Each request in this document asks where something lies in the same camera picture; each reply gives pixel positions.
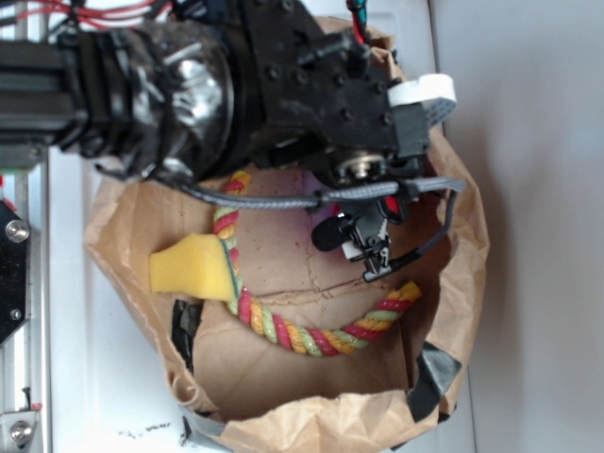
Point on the metal corner bracket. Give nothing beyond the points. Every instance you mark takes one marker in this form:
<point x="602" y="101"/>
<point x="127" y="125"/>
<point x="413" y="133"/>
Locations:
<point x="19" y="431"/>

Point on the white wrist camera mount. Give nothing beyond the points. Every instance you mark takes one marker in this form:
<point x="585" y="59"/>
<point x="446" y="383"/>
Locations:
<point x="435" y="93"/>

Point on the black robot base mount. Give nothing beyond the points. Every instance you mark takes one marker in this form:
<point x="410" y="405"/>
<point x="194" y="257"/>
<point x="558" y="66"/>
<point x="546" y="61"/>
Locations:
<point x="14" y="265"/>

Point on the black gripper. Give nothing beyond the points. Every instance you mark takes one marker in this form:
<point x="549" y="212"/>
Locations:
<point x="313" y="99"/>

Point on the clip microphone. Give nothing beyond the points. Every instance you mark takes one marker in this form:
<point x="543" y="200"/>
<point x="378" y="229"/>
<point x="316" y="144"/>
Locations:
<point x="360" y="229"/>

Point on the brown paper bag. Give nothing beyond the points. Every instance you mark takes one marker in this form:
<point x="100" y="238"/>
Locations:
<point x="310" y="358"/>

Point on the aluminium frame rail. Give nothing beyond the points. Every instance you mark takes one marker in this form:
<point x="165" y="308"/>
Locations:
<point x="28" y="85"/>

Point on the yellow sponge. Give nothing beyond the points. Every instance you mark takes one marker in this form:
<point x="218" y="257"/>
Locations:
<point x="197" y="266"/>

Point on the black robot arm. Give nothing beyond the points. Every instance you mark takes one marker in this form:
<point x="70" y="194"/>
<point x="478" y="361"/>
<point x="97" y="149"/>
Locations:
<point x="222" y="85"/>

